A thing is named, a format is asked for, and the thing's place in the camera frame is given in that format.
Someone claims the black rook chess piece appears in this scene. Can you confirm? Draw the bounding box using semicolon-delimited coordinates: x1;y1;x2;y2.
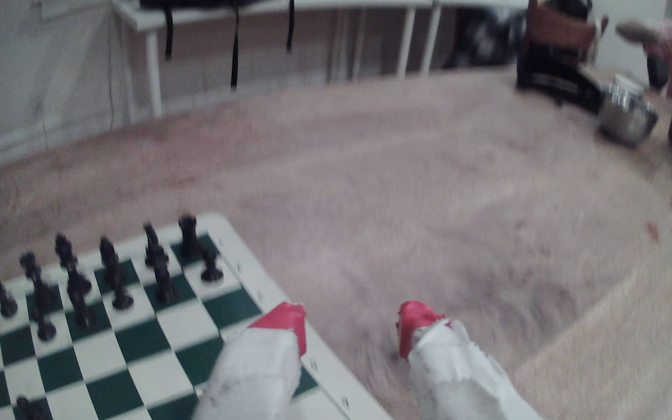
177;213;204;263

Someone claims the shiny metal bowl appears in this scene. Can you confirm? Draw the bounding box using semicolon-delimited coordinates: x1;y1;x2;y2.
597;82;659;148

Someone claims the black bishop chess piece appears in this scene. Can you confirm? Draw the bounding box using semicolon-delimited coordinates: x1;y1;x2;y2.
0;274;19;319
98;235;122;281

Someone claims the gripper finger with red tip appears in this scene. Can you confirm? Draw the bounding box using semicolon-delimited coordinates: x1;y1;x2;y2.
193;302;308;420
397;300;541;420

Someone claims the black king chess piece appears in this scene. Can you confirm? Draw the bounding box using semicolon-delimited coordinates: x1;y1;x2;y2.
19;251;57;310

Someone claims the dark patterned bag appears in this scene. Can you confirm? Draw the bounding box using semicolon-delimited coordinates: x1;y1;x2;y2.
446;5;526;69

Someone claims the black pawn chess piece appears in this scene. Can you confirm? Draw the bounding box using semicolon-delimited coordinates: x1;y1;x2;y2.
14;395;51;420
152;259;178;305
201;248;225;284
35;309;57;343
70;290;96;329
108;274;134;311

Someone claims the white long table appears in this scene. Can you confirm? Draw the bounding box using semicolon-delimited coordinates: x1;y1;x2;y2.
111;0;532;119

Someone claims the green white chess board mat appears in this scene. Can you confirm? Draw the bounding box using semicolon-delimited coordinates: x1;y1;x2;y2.
0;213;392;420

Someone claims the black appliance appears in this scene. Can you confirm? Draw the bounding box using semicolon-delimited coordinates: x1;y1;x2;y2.
516;44;605;116

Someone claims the black knight chess piece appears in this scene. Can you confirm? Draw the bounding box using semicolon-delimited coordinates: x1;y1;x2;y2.
142;222;169;268

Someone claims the black queen chess piece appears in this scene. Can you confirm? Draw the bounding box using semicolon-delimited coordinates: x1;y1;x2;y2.
54;232;93;295

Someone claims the brown chair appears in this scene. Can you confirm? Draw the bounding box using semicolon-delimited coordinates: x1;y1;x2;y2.
524;0;610;65

